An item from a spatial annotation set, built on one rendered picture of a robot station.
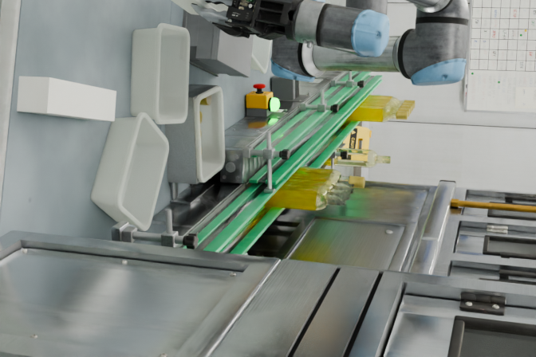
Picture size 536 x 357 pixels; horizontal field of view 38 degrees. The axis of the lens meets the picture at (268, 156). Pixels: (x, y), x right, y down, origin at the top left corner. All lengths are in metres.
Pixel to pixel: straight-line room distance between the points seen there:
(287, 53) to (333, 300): 1.02
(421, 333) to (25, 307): 0.54
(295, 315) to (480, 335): 0.24
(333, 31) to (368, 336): 0.55
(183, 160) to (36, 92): 0.65
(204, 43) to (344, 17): 0.74
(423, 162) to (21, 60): 7.05
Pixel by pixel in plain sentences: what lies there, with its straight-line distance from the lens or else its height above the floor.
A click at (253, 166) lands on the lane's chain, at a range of 2.22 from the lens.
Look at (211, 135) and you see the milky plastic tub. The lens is 2.10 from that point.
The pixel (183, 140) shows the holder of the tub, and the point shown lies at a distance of 1.96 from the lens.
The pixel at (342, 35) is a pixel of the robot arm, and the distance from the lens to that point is 1.34.
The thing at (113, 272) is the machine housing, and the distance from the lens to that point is 1.25.
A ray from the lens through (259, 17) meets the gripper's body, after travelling 1.38.
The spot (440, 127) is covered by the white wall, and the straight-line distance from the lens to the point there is 8.16.
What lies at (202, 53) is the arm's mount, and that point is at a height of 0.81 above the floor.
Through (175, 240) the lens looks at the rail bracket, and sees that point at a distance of 1.52.
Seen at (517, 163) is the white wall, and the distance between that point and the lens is 8.21.
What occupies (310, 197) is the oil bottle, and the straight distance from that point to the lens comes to 2.19.
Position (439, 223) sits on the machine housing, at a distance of 2.42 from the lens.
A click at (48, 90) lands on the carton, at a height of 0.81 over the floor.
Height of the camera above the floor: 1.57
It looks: 17 degrees down
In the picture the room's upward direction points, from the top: 94 degrees clockwise
